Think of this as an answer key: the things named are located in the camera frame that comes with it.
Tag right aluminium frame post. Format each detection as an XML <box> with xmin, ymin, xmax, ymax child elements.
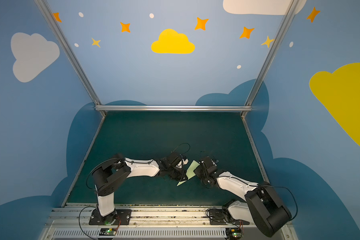
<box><xmin>245</xmin><ymin>0</ymin><xmax>300</xmax><ymax>106</ymax></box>

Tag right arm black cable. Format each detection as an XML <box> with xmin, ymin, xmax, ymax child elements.
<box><xmin>199</xmin><ymin>150</ymin><xmax>299</xmax><ymax>223</ymax></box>

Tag back horizontal aluminium bar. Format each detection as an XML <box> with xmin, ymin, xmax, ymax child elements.
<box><xmin>95</xmin><ymin>105</ymin><xmax>252</xmax><ymax>112</ymax></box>

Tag aluminium frame post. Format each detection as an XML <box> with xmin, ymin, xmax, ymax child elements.
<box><xmin>35</xmin><ymin>0</ymin><xmax>102</xmax><ymax>105</ymax></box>
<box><xmin>245</xmin><ymin>0</ymin><xmax>300</xmax><ymax>106</ymax></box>

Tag aluminium front rail bed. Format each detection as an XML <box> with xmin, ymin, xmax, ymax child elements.
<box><xmin>37</xmin><ymin>205</ymin><xmax>299</xmax><ymax>240</ymax></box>

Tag dark green table mat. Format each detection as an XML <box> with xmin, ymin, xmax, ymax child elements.
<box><xmin>68</xmin><ymin>112</ymin><xmax>263</xmax><ymax>206</ymax></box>

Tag right green controller board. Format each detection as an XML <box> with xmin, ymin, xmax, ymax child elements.
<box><xmin>226</xmin><ymin>228</ymin><xmax>242</xmax><ymax>240</ymax></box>

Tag green controller board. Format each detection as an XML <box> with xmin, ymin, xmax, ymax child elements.
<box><xmin>99</xmin><ymin>228</ymin><xmax>118</xmax><ymax>236</ymax></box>
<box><xmin>226</xmin><ymin>228</ymin><xmax>242</xmax><ymax>240</ymax></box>

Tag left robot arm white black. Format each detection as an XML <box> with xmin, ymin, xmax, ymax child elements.
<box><xmin>89</xmin><ymin>151</ymin><xmax>189</xmax><ymax>226</ymax></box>

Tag left green controller board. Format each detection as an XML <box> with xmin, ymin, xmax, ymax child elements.
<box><xmin>99</xmin><ymin>228</ymin><xmax>118</xmax><ymax>236</ymax></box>

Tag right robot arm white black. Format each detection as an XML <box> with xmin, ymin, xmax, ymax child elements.
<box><xmin>193</xmin><ymin>157</ymin><xmax>296</xmax><ymax>238</ymax></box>

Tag left aluminium frame post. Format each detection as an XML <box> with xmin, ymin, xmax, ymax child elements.
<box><xmin>35</xmin><ymin>0</ymin><xmax>102</xmax><ymax>105</ymax></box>

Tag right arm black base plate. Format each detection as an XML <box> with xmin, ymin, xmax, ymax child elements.
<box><xmin>206</xmin><ymin>208</ymin><xmax>250</xmax><ymax>225</ymax></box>

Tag light green paper sheet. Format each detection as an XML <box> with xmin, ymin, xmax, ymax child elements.
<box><xmin>177</xmin><ymin>160</ymin><xmax>200</xmax><ymax>186</ymax></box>

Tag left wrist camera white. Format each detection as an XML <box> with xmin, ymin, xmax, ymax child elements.
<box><xmin>178</xmin><ymin>159</ymin><xmax>189</xmax><ymax>168</ymax></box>

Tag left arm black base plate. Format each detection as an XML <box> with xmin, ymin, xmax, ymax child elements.
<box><xmin>89</xmin><ymin>208</ymin><xmax>132</xmax><ymax>226</ymax></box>

